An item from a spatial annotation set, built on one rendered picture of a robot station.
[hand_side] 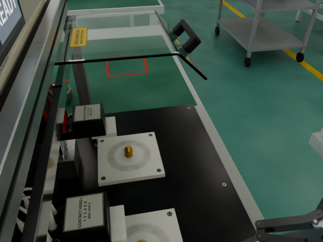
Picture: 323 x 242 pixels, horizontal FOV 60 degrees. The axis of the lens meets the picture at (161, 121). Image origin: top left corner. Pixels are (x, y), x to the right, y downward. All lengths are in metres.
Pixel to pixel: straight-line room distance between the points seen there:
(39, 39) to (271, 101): 2.15
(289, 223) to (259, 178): 1.28
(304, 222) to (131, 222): 0.30
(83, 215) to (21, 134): 0.19
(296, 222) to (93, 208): 0.30
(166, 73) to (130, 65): 0.16
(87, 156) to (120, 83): 0.39
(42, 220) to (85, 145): 0.47
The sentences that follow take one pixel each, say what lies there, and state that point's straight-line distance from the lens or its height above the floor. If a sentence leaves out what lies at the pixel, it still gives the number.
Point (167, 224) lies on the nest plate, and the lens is 0.57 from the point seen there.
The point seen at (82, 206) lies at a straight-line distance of 0.44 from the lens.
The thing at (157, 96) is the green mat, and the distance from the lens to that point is 0.95.
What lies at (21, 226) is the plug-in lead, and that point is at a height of 0.94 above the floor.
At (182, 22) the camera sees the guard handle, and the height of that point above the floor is 1.06.
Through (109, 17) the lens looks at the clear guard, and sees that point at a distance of 0.67.
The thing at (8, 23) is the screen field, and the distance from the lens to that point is 0.39.
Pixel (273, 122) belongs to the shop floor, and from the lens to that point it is 2.21.
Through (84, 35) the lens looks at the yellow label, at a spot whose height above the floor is 1.07.
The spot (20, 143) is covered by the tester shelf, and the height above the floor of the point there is 1.10.
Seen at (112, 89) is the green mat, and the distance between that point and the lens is 1.00.
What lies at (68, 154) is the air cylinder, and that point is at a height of 0.82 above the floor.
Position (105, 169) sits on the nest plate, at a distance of 0.66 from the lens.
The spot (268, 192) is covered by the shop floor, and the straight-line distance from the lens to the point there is 1.70.
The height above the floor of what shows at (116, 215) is 0.88.
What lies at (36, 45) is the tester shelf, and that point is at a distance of 0.42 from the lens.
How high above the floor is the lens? 1.27
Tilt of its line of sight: 38 degrees down
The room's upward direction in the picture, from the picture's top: straight up
